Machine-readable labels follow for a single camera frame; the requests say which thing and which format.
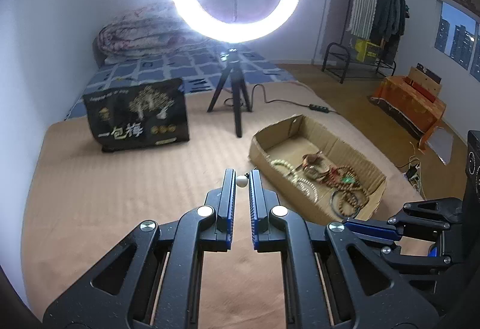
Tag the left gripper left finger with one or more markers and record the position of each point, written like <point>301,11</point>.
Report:
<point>152,277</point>

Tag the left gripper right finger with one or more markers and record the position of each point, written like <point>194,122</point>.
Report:
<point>331,277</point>

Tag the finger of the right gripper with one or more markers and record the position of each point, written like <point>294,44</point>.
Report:
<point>373,229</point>
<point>438,214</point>

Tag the dark metal bangle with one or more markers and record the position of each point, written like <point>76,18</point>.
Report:
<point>348,204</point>

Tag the brown leather watch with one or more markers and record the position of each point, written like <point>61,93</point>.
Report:
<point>315,165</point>

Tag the red cord green pendant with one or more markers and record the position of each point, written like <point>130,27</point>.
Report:
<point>342,179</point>

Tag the floor power strip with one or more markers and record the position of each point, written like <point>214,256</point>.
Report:
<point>412,173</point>

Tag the brown cardboard box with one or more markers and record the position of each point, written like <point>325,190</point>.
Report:
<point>277,152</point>

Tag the orange cloth covered box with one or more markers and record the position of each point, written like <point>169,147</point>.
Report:
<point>416,98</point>

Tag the black clothes rack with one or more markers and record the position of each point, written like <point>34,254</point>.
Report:
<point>340,60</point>

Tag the black snack bag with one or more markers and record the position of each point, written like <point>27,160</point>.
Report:
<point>144,116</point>

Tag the yellow black box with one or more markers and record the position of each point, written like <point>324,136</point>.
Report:
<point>366,52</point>

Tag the window with city view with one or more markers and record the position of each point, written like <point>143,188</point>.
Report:
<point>458,38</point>

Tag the dark hanging clothes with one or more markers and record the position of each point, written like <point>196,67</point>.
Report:
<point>389,22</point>

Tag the black tripod stand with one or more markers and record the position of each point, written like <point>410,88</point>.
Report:
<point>233,72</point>

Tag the blue checkered bed sheet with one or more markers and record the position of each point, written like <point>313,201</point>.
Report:
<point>200,70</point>

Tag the white striped hanging towel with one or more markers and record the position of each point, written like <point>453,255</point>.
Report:
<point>361,18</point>

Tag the folded floral quilt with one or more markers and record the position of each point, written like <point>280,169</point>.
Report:
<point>152,30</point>

